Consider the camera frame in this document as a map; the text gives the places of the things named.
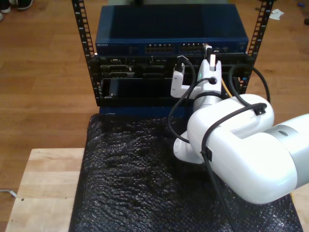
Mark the crumpled white paper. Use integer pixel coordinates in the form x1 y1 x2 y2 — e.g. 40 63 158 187
269 9 285 21

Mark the black bubble wrap mat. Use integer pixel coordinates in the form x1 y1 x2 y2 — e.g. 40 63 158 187
68 113 304 232

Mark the black rack server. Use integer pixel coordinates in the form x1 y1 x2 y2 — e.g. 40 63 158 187
88 55 253 80

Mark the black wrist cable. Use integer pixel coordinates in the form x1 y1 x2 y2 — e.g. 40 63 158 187
168 77 218 145

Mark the blue rack base plate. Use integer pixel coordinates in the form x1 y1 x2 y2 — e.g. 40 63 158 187
98 105 195 119

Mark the black camera cable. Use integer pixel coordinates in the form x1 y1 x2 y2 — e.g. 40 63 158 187
177 54 272 232

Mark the black rack shelf tray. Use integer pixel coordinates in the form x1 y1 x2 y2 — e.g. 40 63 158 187
96 77 243 107

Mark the dark shoe white sole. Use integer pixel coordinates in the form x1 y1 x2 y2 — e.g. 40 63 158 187
16 0 34 10

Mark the black perforated rack post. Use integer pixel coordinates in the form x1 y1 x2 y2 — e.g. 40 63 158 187
238 0 275 96
71 0 102 107

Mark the blue network switch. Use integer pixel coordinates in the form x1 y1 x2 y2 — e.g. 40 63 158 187
95 4 249 57

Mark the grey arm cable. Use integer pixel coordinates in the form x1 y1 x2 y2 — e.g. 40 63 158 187
0 188 18 197

